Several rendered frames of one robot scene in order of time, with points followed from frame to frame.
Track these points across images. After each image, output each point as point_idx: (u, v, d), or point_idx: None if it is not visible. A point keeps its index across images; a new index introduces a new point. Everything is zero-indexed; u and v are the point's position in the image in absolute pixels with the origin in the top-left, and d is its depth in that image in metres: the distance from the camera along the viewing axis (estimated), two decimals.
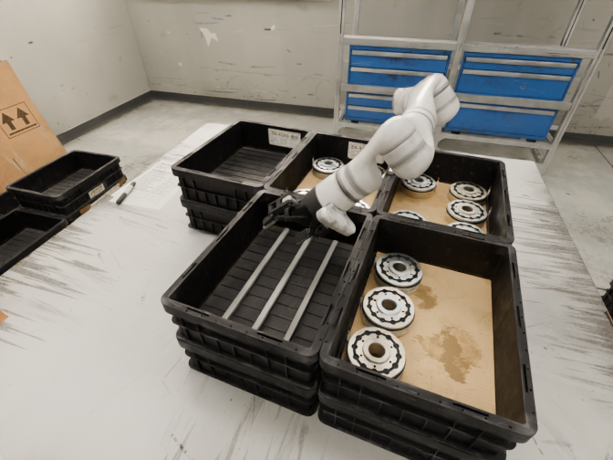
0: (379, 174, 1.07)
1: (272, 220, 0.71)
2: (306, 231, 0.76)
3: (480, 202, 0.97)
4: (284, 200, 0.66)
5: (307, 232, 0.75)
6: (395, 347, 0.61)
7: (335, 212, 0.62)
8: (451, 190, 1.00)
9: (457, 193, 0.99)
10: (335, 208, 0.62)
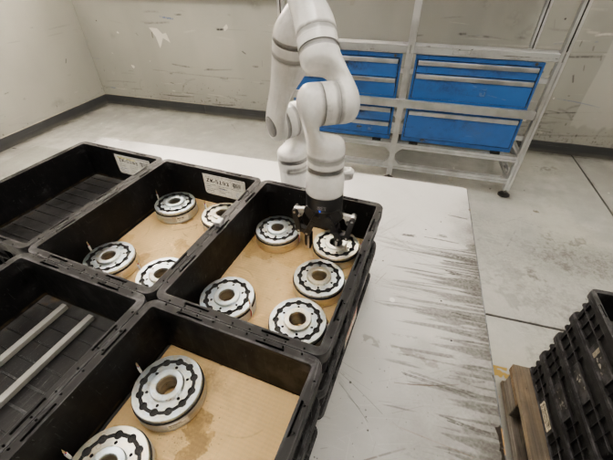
0: None
1: (334, 243, 0.75)
2: (311, 235, 0.76)
3: (346, 261, 0.72)
4: (355, 222, 0.70)
5: (310, 232, 0.76)
6: None
7: None
8: (314, 243, 0.75)
9: (318, 247, 0.74)
10: None
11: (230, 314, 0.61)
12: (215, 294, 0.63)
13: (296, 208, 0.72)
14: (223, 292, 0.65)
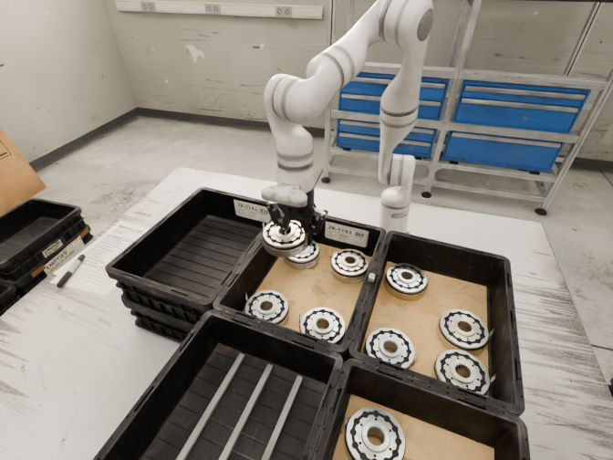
0: (360, 266, 0.90)
1: (289, 233, 0.78)
2: (306, 232, 0.76)
3: None
4: (269, 207, 0.75)
5: (306, 232, 0.76)
6: None
7: (280, 187, 0.64)
8: None
9: (302, 228, 0.79)
10: (282, 184, 0.65)
11: (400, 365, 0.69)
12: (380, 345, 0.71)
13: (323, 211, 0.71)
14: (384, 343, 0.72)
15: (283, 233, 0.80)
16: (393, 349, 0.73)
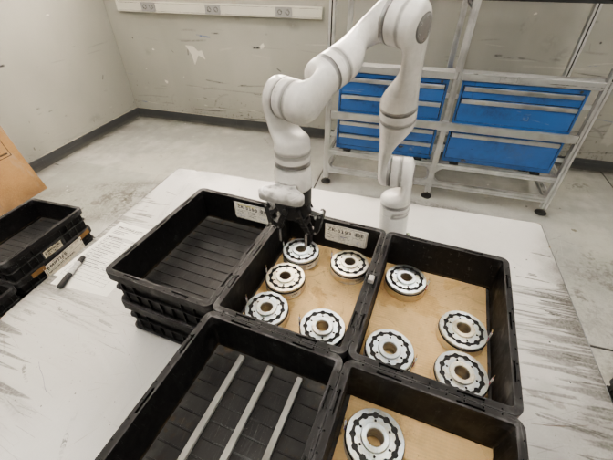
0: (359, 267, 0.90)
1: (284, 231, 0.78)
2: (306, 232, 0.76)
3: None
4: (265, 205, 0.75)
5: (306, 232, 0.76)
6: None
7: (277, 187, 0.65)
8: (304, 277, 0.88)
9: (300, 273, 0.89)
10: (279, 184, 0.65)
11: (399, 367, 0.69)
12: (379, 347, 0.72)
13: (320, 210, 0.71)
14: (383, 345, 0.73)
15: (284, 277, 0.90)
16: (392, 350, 0.74)
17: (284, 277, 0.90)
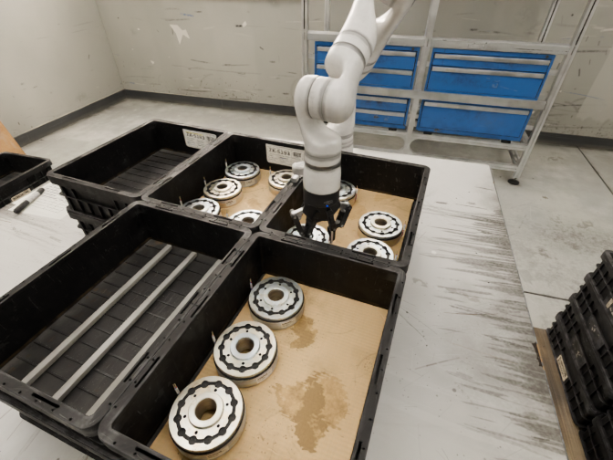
0: None
1: (328, 234, 0.78)
2: (311, 234, 0.76)
3: None
4: (348, 207, 0.75)
5: (310, 231, 0.76)
6: (233, 403, 0.48)
7: None
8: (240, 188, 0.92)
9: (237, 185, 0.93)
10: None
11: None
12: (297, 235, 0.76)
13: (295, 213, 0.71)
14: (302, 235, 0.77)
15: (222, 189, 0.95)
16: None
17: (223, 189, 0.95)
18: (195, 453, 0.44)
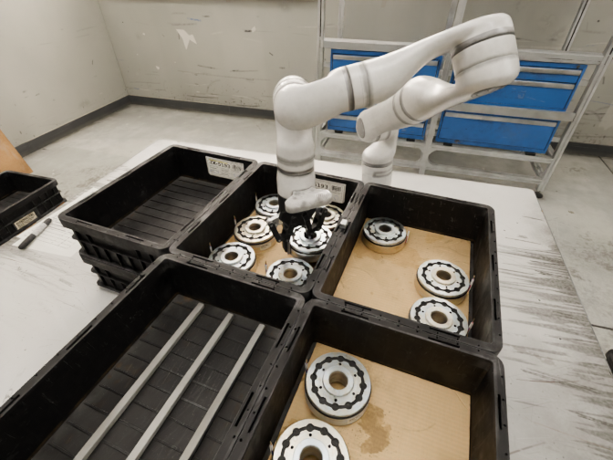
0: (336, 220, 0.84)
1: (288, 243, 0.75)
2: (305, 233, 0.76)
3: None
4: (268, 226, 0.70)
5: (306, 233, 0.75)
6: None
7: (300, 195, 0.62)
8: None
9: None
10: (298, 193, 0.63)
11: (302, 227, 0.80)
12: (319, 234, 0.76)
13: None
14: None
15: (254, 229, 0.84)
16: None
17: (254, 229, 0.84)
18: None
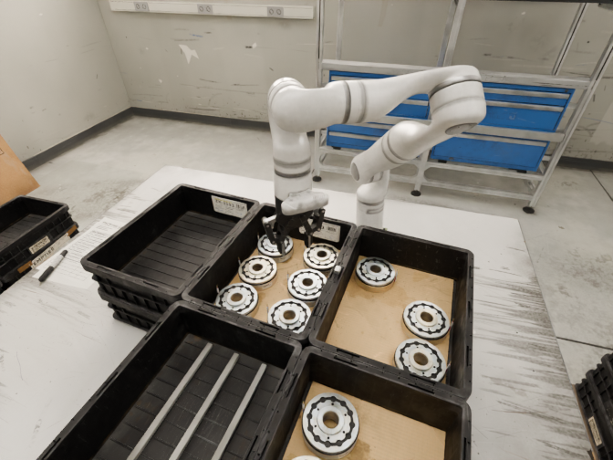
0: (331, 260, 0.93)
1: (283, 244, 0.75)
2: (305, 233, 0.76)
3: None
4: (264, 226, 0.69)
5: (306, 233, 0.75)
6: None
7: (296, 197, 0.62)
8: (275, 269, 0.90)
9: (273, 265, 0.91)
10: (295, 194, 0.63)
11: (301, 273, 0.89)
12: (316, 281, 0.86)
13: None
14: None
15: (256, 268, 0.92)
16: None
17: (257, 268, 0.92)
18: None
